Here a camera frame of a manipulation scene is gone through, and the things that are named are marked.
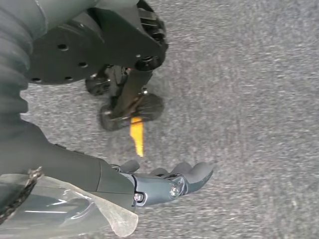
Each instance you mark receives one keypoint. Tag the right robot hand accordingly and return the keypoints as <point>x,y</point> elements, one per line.
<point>75,171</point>

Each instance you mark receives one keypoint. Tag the glossy grey housing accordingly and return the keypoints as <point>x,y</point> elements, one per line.
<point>37,214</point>

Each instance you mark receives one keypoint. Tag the clear plastic film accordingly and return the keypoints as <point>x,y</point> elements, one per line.
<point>119,221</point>

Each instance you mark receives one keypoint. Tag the robot black left leg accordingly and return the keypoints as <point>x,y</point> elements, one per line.
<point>97,85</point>

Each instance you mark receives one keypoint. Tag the robot black leg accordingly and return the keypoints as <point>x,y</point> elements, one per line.
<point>97,85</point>
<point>112,36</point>

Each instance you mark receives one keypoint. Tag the yellow pointed tape strip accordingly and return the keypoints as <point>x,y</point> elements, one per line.
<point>137,132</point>

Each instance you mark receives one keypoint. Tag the robot black right leg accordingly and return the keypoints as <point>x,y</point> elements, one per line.
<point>112,36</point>

